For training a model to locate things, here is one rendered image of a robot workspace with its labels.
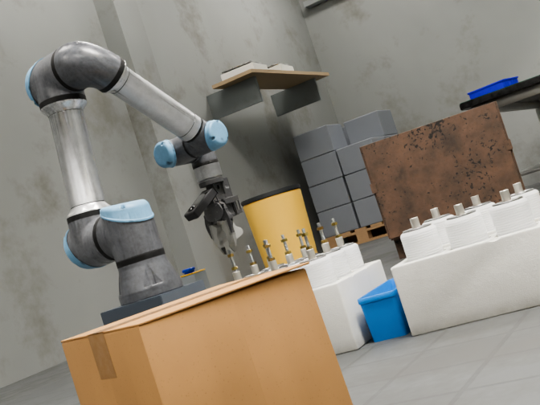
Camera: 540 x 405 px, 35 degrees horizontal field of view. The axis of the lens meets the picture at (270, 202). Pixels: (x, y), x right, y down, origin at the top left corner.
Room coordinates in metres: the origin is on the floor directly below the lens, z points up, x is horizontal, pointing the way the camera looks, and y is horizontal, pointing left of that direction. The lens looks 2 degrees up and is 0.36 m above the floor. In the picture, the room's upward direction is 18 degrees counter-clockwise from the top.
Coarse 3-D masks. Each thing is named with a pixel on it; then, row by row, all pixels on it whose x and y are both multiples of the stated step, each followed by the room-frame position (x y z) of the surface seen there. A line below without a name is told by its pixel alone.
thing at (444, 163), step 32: (416, 128) 4.49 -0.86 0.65; (448, 128) 4.44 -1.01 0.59; (480, 128) 4.40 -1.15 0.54; (384, 160) 4.55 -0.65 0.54; (416, 160) 4.50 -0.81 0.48; (448, 160) 4.46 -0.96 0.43; (480, 160) 4.42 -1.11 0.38; (512, 160) 4.38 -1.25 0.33; (384, 192) 4.56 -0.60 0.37; (416, 192) 4.52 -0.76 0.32; (448, 192) 4.47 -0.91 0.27; (480, 192) 4.43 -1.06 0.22; (512, 192) 4.39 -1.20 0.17; (384, 224) 4.59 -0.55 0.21
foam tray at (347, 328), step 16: (352, 272) 2.38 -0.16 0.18; (368, 272) 2.43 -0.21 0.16; (384, 272) 2.55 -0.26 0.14; (320, 288) 2.22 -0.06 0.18; (336, 288) 2.21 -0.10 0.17; (352, 288) 2.29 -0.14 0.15; (368, 288) 2.39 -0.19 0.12; (320, 304) 2.23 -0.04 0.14; (336, 304) 2.21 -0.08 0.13; (352, 304) 2.26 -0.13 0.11; (336, 320) 2.22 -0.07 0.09; (352, 320) 2.22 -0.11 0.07; (336, 336) 2.22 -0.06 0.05; (352, 336) 2.20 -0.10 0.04; (368, 336) 2.29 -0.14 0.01; (336, 352) 2.23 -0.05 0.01
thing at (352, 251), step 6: (348, 246) 2.48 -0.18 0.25; (354, 246) 2.49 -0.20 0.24; (348, 252) 2.47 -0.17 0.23; (354, 252) 2.48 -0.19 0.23; (360, 252) 2.51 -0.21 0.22; (348, 258) 2.47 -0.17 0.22; (354, 258) 2.48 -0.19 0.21; (360, 258) 2.50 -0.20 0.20; (354, 264) 2.48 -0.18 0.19; (360, 264) 2.49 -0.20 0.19
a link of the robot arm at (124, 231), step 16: (112, 208) 1.94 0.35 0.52; (128, 208) 1.94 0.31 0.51; (144, 208) 1.96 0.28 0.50; (96, 224) 2.00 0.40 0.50; (112, 224) 1.94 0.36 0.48; (128, 224) 1.93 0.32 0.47; (144, 224) 1.95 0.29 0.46; (96, 240) 1.99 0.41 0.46; (112, 240) 1.95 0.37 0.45; (128, 240) 1.93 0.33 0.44; (144, 240) 1.94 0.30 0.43; (160, 240) 1.98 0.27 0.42; (112, 256) 2.00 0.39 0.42; (128, 256) 1.94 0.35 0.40
